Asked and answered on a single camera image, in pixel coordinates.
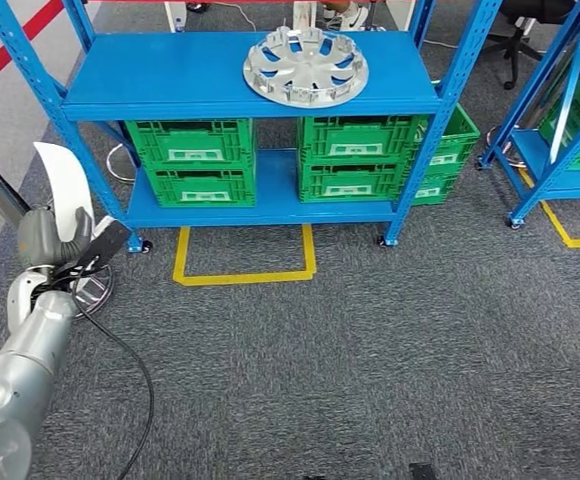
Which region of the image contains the silver wheel hubcap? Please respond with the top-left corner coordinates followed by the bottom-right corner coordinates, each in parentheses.
top-left (242, 25), bottom-right (371, 111)

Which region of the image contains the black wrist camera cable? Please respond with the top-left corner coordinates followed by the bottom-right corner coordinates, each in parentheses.
top-left (71, 278), bottom-right (156, 480)

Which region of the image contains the white curved plastic part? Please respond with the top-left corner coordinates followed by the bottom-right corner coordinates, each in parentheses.
top-left (33, 140), bottom-right (97, 244)

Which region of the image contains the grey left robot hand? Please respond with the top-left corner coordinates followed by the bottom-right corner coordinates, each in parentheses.
top-left (17, 206), bottom-right (94, 270)

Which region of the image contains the person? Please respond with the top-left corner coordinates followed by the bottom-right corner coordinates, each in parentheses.
top-left (319, 0), bottom-right (372, 33)

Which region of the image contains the red barrier belt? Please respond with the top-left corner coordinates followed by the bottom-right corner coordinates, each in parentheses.
top-left (0, 0), bottom-right (65, 101)

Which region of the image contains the chrome barrier stanchion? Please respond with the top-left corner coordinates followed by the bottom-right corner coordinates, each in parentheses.
top-left (0, 141), bottom-right (116, 320)
top-left (105, 141), bottom-right (138, 185)
top-left (485, 123), bottom-right (528, 169)

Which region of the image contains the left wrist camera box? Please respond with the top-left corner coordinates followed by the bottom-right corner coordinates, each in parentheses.
top-left (56, 218), bottom-right (132, 280)

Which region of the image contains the blue metal shelf rack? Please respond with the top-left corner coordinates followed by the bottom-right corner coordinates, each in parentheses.
top-left (476, 0), bottom-right (580, 232)
top-left (0, 0), bottom-right (504, 255)

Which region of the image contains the yellow floor tape outline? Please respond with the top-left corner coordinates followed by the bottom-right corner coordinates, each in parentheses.
top-left (516, 165), bottom-right (580, 250)
top-left (172, 223), bottom-right (317, 288)

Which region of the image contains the black office chair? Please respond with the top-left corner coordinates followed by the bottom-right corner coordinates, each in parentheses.
top-left (479, 0), bottom-right (579, 91)

